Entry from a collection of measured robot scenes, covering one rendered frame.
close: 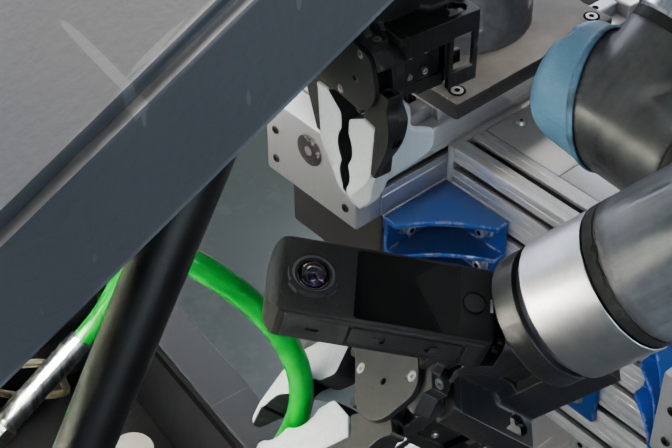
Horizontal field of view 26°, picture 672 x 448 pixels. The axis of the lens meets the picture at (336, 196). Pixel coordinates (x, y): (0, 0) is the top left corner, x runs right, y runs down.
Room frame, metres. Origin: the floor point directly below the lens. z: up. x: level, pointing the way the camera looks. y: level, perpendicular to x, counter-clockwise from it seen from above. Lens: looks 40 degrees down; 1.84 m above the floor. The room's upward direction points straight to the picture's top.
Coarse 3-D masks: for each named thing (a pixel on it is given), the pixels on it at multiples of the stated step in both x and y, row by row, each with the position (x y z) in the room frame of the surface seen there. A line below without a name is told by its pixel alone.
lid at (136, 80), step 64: (0, 0) 0.30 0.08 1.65; (64, 0) 0.29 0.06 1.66; (128, 0) 0.28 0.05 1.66; (192, 0) 0.27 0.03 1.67; (256, 0) 0.27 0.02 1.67; (320, 0) 0.28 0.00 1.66; (384, 0) 0.29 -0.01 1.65; (0, 64) 0.28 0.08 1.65; (64, 64) 0.27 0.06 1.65; (128, 64) 0.26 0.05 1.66; (192, 64) 0.26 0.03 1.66; (256, 64) 0.27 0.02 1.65; (320, 64) 0.28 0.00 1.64; (0, 128) 0.26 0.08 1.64; (64, 128) 0.25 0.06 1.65; (128, 128) 0.25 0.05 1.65; (192, 128) 0.26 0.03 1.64; (256, 128) 0.27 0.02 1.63; (0, 192) 0.24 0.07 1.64; (64, 192) 0.24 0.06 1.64; (128, 192) 0.25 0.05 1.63; (192, 192) 0.26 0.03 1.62; (0, 256) 0.23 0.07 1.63; (64, 256) 0.24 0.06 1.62; (128, 256) 0.25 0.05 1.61; (0, 320) 0.23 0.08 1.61; (64, 320) 0.24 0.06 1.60; (0, 384) 0.23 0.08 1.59
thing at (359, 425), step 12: (360, 420) 0.50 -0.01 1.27; (396, 420) 0.49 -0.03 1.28; (360, 432) 0.50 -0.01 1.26; (372, 432) 0.49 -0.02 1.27; (384, 432) 0.49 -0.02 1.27; (396, 432) 0.49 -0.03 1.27; (336, 444) 0.50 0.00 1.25; (348, 444) 0.49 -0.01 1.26; (360, 444) 0.49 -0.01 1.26; (372, 444) 0.48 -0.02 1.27; (384, 444) 0.49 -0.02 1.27; (396, 444) 0.49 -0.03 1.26
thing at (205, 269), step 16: (208, 256) 0.54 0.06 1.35; (192, 272) 0.53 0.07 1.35; (208, 272) 0.53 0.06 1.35; (224, 272) 0.53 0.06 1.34; (224, 288) 0.53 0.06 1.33; (240, 288) 0.53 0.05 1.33; (240, 304) 0.53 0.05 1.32; (256, 304) 0.53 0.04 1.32; (256, 320) 0.53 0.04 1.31; (272, 336) 0.53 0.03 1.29; (288, 352) 0.54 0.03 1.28; (304, 352) 0.54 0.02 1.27; (288, 368) 0.54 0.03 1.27; (304, 368) 0.54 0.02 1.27; (288, 384) 0.54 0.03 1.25; (304, 384) 0.54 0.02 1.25; (304, 400) 0.54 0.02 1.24; (288, 416) 0.54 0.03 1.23; (304, 416) 0.54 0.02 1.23
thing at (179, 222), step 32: (192, 224) 0.30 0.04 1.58; (160, 256) 0.30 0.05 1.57; (192, 256) 0.30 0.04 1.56; (128, 288) 0.30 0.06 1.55; (160, 288) 0.30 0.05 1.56; (128, 320) 0.29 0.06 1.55; (160, 320) 0.30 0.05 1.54; (96, 352) 0.30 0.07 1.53; (128, 352) 0.29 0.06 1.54; (96, 384) 0.29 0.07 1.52; (128, 384) 0.29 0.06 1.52; (64, 416) 0.29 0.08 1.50; (96, 416) 0.29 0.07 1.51
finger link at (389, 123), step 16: (384, 80) 0.72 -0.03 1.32; (384, 96) 0.71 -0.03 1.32; (400, 96) 0.71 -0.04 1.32; (368, 112) 0.72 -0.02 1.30; (384, 112) 0.71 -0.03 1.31; (400, 112) 0.71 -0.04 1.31; (384, 128) 0.71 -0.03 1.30; (400, 128) 0.71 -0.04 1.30; (384, 144) 0.71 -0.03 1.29; (400, 144) 0.71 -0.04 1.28; (384, 160) 0.71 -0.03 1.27
